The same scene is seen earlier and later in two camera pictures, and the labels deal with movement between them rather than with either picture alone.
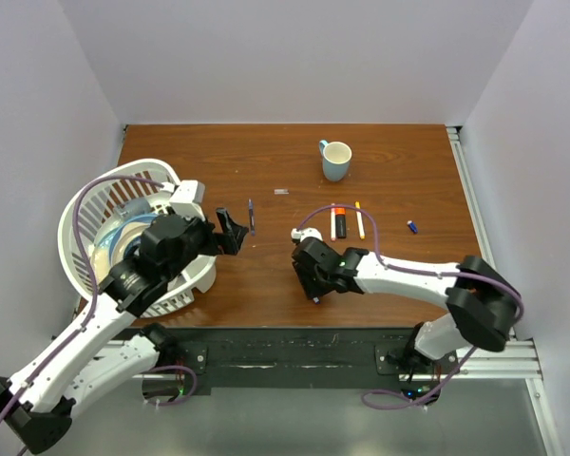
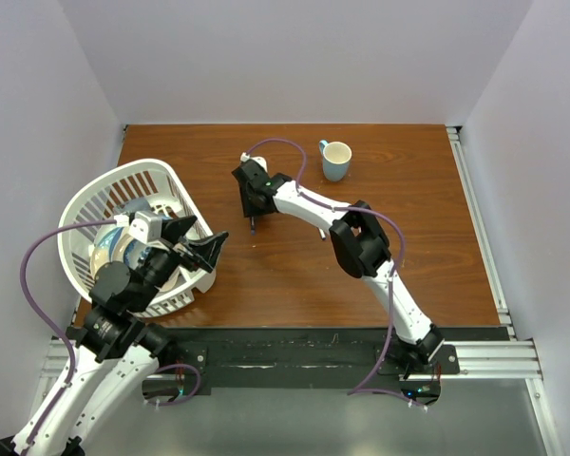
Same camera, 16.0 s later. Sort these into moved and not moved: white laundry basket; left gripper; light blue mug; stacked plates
Moved: left gripper
Not moved: white laundry basket; stacked plates; light blue mug
